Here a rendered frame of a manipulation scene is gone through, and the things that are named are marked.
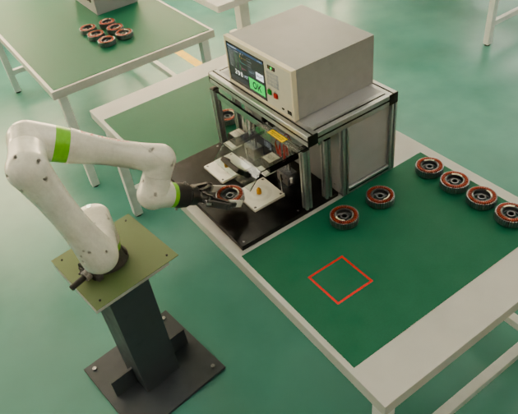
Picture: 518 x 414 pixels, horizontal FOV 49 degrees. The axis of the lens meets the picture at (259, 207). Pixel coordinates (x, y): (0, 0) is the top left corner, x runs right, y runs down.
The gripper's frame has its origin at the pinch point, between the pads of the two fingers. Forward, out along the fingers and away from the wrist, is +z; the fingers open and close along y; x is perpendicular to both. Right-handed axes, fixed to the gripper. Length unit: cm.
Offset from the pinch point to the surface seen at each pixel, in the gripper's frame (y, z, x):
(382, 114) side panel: 20, 42, 48
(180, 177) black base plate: -33.1, -0.9, -9.2
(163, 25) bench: -189, 63, 26
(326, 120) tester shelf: 17.8, 16.1, 41.6
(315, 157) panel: 6.0, 31.5, 22.0
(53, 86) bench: -163, -11, -18
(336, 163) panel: 19.2, 29.2, 25.8
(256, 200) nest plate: 2.7, 11.6, -0.1
